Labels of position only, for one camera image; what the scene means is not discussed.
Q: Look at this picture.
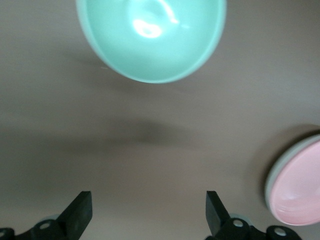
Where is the beige plastic plate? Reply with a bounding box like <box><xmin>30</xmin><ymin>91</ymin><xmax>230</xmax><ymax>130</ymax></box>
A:
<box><xmin>264</xmin><ymin>133</ymin><xmax>320</xmax><ymax>218</ymax></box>

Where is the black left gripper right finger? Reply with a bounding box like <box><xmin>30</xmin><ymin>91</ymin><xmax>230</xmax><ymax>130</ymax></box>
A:
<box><xmin>204</xmin><ymin>190</ymin><xmax>301</xmax><ymax>240</ymax></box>

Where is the small green bowl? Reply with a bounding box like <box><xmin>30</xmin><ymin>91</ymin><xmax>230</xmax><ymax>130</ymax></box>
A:
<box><xmin>76</xmin><ymin>0</ymin><xmax>227</xmax><ymax>84</ymax></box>

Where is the pink plastic plate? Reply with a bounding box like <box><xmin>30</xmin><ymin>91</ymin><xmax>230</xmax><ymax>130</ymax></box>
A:
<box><xmin>268</xmin><ymin>142</ymin><xmax>320</xmax><ymax>227</ymax></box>

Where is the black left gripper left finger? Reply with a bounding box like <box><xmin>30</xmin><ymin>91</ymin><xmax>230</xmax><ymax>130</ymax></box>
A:
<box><xmin>0</xmin><ymin>191</ymin><xmax>93</xmax><ymax>240</ymax></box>

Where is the brown table cloth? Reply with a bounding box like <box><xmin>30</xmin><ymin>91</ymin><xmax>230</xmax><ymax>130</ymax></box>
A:
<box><xmin>0</xmin><ymin>0</ymin><xmax>320</xmax><ymax>240</ymax></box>

